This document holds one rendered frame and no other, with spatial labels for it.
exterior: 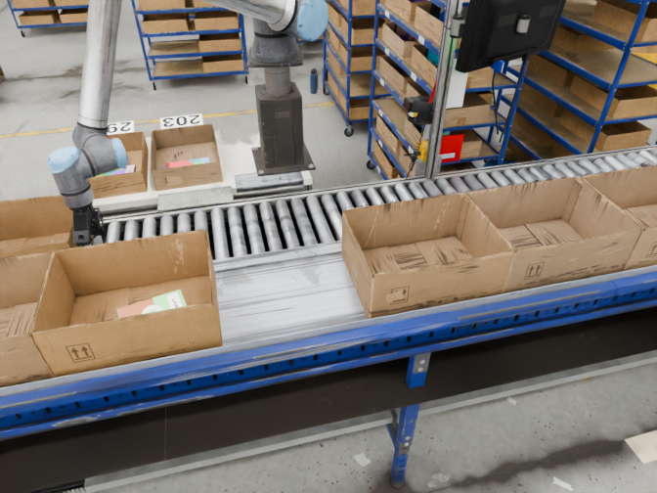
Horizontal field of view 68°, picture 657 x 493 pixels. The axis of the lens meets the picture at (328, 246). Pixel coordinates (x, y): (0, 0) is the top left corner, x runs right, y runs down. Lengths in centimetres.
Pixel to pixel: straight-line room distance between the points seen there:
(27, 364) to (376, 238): 97
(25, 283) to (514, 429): 185
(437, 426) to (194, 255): 128
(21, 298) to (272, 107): 115
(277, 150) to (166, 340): 117
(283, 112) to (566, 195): 113
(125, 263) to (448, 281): 88
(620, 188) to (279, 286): 119
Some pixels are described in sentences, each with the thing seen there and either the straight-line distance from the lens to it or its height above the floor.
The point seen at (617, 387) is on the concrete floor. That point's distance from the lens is 260.
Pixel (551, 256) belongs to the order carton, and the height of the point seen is 101.
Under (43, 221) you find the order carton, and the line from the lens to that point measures 204.
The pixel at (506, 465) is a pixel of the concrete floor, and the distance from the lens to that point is 219.
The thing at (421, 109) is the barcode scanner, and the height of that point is 106.
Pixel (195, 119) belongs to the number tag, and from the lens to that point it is 250.
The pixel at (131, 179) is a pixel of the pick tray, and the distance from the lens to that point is 216.
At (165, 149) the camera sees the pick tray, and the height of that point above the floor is 76.
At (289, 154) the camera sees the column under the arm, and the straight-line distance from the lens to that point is 220.
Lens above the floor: 186
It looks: 39 degrees down
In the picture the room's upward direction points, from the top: straight up
